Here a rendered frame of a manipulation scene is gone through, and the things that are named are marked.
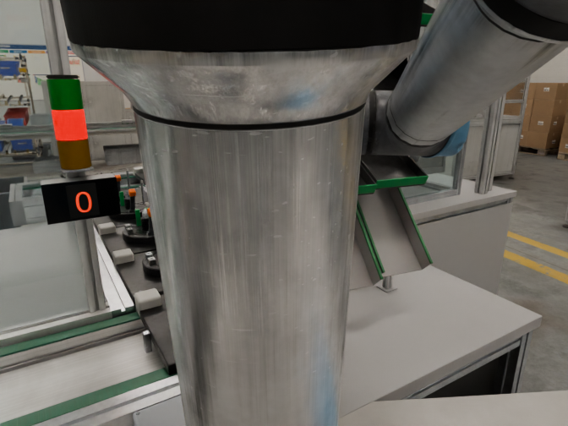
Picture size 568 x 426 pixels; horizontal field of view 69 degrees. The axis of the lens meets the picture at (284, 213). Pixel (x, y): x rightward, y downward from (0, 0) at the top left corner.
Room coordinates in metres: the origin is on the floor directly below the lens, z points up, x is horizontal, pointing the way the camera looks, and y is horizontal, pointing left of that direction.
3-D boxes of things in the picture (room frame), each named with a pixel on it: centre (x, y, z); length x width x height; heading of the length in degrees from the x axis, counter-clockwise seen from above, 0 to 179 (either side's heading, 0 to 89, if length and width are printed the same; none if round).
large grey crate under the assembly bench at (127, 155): (5.92, 2.23, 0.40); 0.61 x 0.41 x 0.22; 114
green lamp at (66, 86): (0.73, 0.37, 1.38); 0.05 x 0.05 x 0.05
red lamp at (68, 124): (0.73, 0.37, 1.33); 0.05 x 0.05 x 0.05
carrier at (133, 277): (0.95, 0.28, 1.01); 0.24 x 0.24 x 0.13; 31
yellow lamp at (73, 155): (0.73, 0.37, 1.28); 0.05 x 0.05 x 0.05
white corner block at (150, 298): (0.76, 0.28, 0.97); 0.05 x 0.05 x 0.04; 31
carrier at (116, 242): (1.16, 0.40, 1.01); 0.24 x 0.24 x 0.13; 31
